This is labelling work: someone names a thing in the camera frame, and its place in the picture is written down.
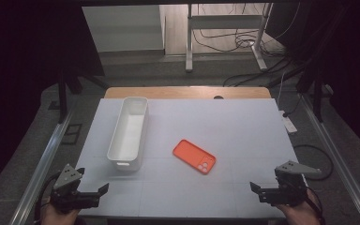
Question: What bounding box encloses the white plastic storage bin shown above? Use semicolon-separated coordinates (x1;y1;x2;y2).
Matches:
106;96;150;173

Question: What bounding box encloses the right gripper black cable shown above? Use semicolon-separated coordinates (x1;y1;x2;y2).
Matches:
305;186;326;225

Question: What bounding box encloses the long black floor cable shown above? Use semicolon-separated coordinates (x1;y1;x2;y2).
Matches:
222;57;295;88

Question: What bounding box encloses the white panel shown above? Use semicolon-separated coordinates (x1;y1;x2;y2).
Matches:
82;4;165;53

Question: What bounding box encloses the person's right hand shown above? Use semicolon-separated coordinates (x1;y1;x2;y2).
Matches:
276;190;322;225

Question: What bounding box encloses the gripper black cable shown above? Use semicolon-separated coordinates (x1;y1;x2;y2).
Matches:
305;186;326;225
33;171;62;225

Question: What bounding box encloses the white power strip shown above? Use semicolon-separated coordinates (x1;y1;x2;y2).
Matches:
278;110;299;135

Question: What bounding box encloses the white table mat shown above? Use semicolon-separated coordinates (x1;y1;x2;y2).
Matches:
74;97;308;219

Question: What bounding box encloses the aluminium rail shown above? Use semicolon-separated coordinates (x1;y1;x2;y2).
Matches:
299;93;360;225
8;109;77;225

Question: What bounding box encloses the person's left hand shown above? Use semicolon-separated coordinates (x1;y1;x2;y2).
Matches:
40;200;80;225

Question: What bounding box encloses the black metal stand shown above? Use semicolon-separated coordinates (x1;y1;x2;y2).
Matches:
55;67;108;125
295;60;326;124

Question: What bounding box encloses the white metal desk frame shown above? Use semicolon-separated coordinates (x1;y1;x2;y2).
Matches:
185;3;275;74

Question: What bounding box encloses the looped black cable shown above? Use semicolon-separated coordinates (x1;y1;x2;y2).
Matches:
292;143;335;182

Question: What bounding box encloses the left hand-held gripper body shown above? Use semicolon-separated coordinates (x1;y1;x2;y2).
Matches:
50;163;101;216

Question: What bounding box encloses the wooden table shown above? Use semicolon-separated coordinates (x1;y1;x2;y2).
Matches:
104;86;273;100

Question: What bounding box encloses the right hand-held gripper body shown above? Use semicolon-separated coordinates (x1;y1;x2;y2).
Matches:
258;159;323;207

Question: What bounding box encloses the orange phone case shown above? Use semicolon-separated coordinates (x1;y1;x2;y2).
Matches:
172;139;218;175

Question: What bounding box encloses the tangle of black cables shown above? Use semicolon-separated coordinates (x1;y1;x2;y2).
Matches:
191;27;288;59

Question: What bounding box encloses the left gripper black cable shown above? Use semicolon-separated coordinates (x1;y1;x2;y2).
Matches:
33;171;62;225

